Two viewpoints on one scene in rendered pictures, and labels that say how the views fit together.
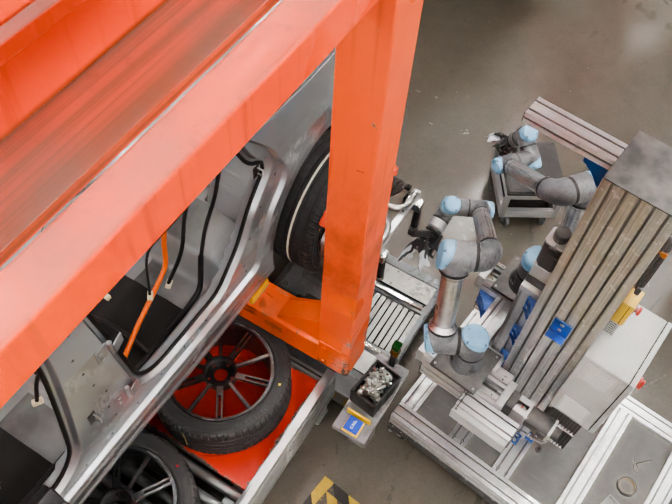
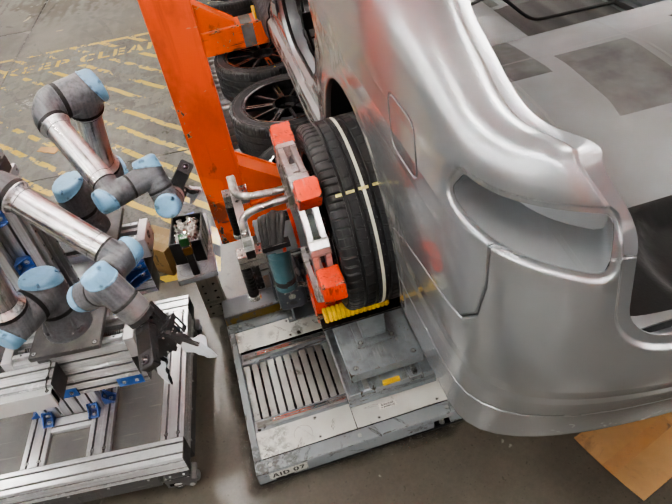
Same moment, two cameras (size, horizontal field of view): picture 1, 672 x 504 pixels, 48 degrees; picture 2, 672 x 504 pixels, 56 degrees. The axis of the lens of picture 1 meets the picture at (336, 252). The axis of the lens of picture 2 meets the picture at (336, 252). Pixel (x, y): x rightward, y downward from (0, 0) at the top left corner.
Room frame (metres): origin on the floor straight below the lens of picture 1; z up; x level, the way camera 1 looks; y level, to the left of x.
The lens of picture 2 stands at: (3.57, -1.02, 2.22)
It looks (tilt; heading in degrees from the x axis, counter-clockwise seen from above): 42 degrees down; 144
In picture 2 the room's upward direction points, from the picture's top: 11 degrees counter-clockwise
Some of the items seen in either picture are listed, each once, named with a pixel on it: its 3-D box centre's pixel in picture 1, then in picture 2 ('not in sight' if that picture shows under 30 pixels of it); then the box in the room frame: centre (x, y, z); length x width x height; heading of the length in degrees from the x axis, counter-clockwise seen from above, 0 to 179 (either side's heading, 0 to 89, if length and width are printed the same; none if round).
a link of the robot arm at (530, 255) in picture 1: (535, 263); (44, 290); (1.86, -0.88, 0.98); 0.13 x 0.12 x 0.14; 114
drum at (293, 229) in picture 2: not in sight; (286, 230); (2.10, -0.14, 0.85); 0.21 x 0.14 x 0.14; 62
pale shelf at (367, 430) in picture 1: (371, 398); (193, 247); (1.40, -0.22, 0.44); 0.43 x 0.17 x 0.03; 152
